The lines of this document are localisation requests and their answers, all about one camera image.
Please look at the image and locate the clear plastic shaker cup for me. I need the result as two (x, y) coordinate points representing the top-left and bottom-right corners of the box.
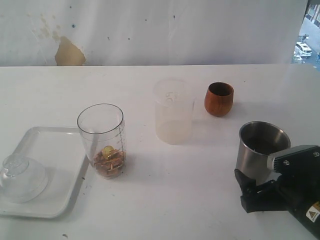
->
(77, 103), (126, 179)

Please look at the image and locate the translucent white plastic container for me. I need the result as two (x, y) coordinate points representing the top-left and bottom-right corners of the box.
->
(153, 78), (195, 145)

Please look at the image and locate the clear plastic shaker lid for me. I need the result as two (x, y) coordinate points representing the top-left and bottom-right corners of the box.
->
(0, 153), (49, 204)

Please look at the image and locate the white plastic tray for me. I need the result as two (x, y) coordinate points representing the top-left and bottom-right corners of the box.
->
(0, 126), (88, 219)

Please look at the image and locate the stainless steel cup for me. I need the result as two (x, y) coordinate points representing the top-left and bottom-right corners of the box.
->
(235, 121), (291, 185)

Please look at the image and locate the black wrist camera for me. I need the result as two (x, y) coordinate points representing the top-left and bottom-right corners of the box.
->
(266, 145), (320, 180)

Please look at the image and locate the brown wooden cup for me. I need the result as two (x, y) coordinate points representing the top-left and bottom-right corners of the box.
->
(204, 82), (234, 117)

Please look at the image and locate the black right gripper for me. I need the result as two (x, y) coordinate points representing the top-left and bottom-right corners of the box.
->
(234, 169), (320, 214)

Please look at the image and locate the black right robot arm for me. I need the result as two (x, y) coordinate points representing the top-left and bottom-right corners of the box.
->
(234, 169), (320, 239)

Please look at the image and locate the white parked car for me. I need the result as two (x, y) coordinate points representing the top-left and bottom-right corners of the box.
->
(295, 41), (312, 58)

